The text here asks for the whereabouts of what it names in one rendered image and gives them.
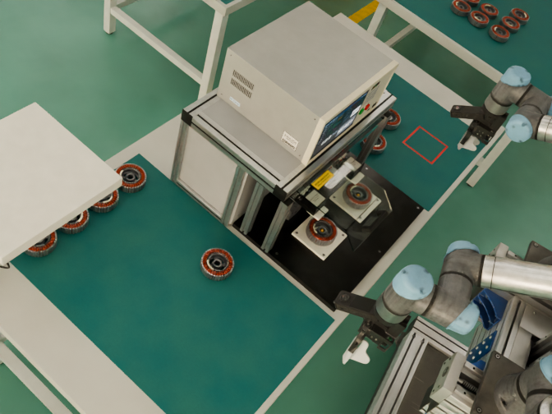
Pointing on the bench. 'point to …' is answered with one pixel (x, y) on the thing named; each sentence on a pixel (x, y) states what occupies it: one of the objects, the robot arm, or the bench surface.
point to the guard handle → (375, 222)
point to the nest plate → (317, 244)
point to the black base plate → (332, 270)
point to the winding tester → (302, 77)
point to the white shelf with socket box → (44, 179)
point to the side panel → (206, 174)
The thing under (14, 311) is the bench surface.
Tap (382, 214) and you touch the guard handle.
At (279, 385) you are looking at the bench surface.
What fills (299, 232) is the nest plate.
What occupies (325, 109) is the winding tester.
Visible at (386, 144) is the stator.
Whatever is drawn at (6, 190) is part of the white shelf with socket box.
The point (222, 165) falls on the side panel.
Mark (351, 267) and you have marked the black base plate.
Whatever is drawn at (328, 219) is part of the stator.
